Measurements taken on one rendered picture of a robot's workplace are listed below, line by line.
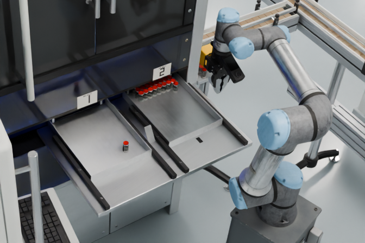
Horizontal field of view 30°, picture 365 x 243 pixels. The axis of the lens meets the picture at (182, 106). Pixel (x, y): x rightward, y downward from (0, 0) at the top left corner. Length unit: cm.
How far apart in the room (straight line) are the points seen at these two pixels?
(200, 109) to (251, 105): 141
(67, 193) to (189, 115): 62
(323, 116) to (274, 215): 58
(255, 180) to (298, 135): 31
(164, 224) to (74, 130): 100
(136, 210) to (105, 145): 76
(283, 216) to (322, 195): 126
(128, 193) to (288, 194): 57
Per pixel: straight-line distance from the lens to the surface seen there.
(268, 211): 254
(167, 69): 275
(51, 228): 244
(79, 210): 306
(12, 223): 193
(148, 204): 334
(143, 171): 254
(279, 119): 202
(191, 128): 271
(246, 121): 408
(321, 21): 330
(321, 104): 211
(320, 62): 465
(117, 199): 245
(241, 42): 227
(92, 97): 260
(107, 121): 271
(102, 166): 254
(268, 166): 220
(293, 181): 241
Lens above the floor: 278
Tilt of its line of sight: 43 degrees down
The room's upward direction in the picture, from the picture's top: 7 degrees clockwise
